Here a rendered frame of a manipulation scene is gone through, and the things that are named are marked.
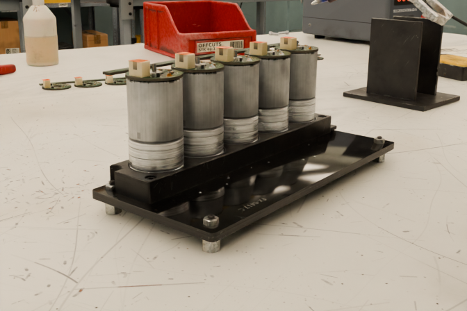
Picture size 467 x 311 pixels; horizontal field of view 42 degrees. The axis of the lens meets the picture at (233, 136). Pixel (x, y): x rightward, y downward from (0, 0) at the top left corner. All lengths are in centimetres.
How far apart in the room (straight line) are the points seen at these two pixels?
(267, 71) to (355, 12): 56
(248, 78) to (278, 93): 3
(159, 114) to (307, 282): 9
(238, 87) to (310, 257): 10
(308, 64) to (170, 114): 11
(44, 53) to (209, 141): 42
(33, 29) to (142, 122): 43
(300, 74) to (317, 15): 58
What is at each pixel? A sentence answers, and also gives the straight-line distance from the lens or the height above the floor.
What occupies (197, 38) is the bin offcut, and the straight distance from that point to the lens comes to 70.
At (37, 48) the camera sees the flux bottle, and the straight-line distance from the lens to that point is 68.
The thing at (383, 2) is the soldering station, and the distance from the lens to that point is 85.
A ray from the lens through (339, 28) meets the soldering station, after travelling 89.
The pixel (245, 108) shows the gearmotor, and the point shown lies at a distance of 30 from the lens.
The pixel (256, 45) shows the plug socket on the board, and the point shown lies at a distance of 32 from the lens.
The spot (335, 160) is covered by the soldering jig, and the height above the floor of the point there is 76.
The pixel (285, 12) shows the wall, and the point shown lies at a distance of 619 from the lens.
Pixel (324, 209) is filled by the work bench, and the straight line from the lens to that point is 29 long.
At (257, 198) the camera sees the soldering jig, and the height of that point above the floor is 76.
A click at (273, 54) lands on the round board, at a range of 32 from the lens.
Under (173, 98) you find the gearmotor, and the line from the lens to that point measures 26.
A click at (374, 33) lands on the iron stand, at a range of 52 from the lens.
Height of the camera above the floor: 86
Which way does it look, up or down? 16 degrees down
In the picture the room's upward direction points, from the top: 1 degrees clockwise
